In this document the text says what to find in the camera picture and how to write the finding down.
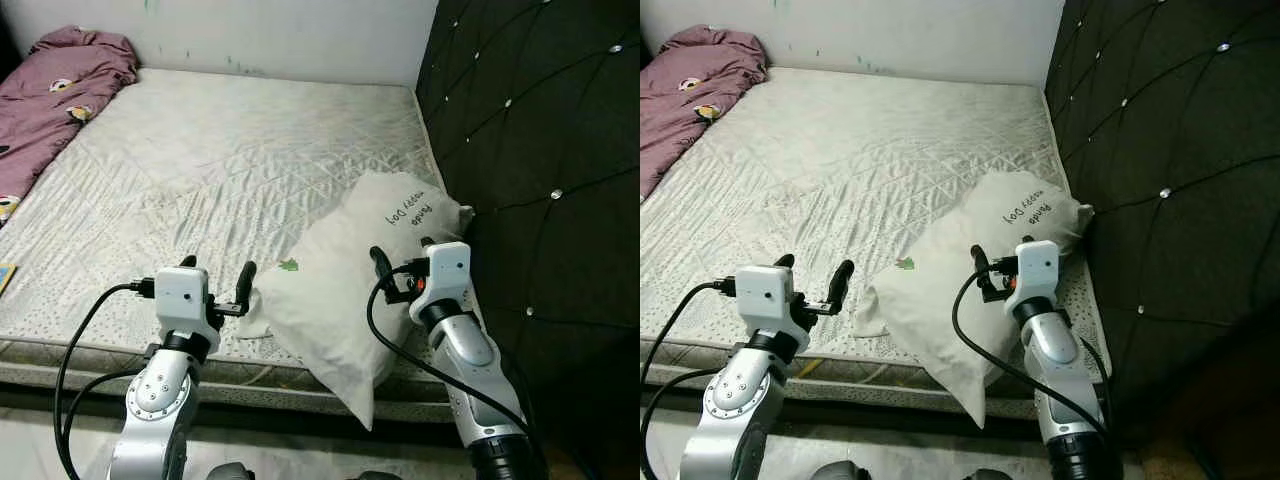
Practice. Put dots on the blue yellow children's book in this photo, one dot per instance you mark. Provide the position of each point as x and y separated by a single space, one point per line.
5 278

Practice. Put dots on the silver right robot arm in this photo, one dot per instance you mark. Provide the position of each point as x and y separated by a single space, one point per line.
1055 350
470 355

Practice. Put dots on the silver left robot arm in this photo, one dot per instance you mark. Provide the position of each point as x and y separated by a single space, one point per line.
160 400
735 405

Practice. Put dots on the white pillow with tree print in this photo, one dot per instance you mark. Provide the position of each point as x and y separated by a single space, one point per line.
930 300
340 290

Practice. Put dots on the white quilted mattress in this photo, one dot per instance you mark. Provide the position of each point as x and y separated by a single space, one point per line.
830 170
220 170

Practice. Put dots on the black tufted headboard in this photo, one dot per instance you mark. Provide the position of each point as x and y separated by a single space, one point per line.
540 150
1170 150

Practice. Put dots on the grey left robot leg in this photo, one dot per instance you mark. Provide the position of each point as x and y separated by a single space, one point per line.
832 472
228 472

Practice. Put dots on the grey robot leg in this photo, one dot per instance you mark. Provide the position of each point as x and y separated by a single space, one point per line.
228 472
378 475
832 472
980 475

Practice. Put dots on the grey right robot leg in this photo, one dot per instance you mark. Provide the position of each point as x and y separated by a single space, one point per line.
378 475
980 475

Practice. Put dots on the purple quilt with duck print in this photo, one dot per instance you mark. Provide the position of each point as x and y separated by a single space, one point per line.
50 100
690 90

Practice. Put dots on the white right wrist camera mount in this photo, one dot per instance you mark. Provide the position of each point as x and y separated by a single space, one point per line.
1038 270
448 275

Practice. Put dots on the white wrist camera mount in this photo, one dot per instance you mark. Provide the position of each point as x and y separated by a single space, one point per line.
180 295
1038 270
765 295
448 275

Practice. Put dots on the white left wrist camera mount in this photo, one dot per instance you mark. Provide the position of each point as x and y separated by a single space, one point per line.
180 295
765 295

